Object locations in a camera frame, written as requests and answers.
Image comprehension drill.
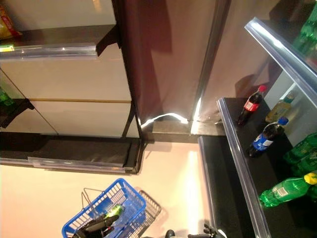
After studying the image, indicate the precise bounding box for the green plastic bottle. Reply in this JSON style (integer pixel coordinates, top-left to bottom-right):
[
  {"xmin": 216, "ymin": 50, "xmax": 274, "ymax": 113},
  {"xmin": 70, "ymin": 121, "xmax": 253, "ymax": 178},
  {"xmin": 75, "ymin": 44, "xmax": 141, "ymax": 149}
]
[
  {"xmin": 300, "ymin": 3, "xmax": 317, "ymax": 38},
  {"xmin": 293, "ymin": 29, "xmax": 317, "ymax": 57}
]

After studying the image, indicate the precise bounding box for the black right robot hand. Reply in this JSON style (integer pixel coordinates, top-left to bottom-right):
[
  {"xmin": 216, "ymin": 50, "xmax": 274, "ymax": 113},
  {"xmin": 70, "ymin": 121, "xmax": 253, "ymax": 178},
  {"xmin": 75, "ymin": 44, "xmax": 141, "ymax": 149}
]
[{"xmin": 187, "ymin": 223, "xmax": 226, "ymax": 238}]

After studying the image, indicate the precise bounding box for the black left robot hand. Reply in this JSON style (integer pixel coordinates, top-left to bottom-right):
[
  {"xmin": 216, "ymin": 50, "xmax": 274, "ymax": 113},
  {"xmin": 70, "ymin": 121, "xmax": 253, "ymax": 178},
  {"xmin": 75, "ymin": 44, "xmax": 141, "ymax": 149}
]
[{"xmin": 73, "ymin": 214, "xmax": 120, "ymax": 238}]

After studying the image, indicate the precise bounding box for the green bottle in basket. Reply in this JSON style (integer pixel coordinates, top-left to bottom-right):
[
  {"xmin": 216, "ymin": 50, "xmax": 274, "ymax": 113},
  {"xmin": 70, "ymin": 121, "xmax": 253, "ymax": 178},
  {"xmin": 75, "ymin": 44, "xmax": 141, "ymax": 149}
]
[{"xmin": 105, "ymin": 204, "xmax": 125, "ymax": 219}]

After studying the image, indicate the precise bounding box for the white black shelving unit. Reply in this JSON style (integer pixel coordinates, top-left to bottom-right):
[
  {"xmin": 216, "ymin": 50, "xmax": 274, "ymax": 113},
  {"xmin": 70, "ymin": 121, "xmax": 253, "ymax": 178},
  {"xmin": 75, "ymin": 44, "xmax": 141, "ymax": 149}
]
[{"xmin": 0, "ymin": 0, "xmax": 146, "ymax": 175}]

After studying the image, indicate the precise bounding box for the cola bottle blue label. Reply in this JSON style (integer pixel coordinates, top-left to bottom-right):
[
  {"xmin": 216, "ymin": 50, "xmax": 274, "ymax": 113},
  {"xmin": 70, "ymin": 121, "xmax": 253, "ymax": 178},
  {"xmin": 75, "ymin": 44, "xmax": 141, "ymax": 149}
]
[{"xmin": 247, "ymin": 117, "xmax": 289, "ymax": 158}]

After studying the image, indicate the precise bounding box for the blue plastic shopping basket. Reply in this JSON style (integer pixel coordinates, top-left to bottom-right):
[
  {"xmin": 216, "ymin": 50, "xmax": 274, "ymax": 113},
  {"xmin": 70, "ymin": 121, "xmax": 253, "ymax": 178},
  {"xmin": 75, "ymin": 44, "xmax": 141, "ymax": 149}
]
[{"xmin": 61, "ymin": 178, "xmax": 147, "ymax": 238}]

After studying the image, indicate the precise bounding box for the green soda bottle yellow cap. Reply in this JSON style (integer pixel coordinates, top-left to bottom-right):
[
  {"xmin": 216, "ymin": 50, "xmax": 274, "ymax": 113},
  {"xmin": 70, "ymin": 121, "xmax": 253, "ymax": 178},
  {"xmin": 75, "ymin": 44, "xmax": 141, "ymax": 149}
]
[
  {"xmin": 291, "ymin": 153, "xmax": 317, "ymax": 177},
  {"xmin": 259, "ymin": 173, "xmax": 317, "ymax": 208},
  {"xmin": 283, "ymin": 133, "xmax": 317, "ymax": 164}
]

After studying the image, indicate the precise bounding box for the cola bottle red cap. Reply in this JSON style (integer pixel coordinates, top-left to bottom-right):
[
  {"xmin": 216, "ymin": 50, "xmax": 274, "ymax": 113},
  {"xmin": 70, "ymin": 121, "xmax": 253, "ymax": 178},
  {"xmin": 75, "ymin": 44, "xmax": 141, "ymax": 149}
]
[{"xmin": 237, "ymin": 85, "xmax": 268, "ymax": 126}]

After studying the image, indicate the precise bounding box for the yellow red snack bag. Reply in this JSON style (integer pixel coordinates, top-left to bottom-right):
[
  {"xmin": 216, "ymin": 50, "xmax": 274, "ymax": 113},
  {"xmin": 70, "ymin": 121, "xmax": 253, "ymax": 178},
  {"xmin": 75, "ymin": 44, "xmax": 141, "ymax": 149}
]
[{"xmin": 0, "ymin": 4, "xmax": 22, "ymax": 40}]

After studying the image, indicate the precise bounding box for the green packaged item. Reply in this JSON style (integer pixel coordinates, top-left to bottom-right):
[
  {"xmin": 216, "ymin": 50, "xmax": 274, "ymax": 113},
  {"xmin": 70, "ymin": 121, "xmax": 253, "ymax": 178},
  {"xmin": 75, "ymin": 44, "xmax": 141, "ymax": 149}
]
[{"xmin": 0, "ymin": 86, "xmax": 16, "ymax": 108}]

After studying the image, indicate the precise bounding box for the small yellow tea bottle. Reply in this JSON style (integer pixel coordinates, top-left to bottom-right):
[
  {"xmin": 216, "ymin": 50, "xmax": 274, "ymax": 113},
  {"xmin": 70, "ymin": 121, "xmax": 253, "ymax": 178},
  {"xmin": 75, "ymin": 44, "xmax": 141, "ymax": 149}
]
[{"xmin": 264, "ymin": 90, "xmax": 295, "ymax": 124}]

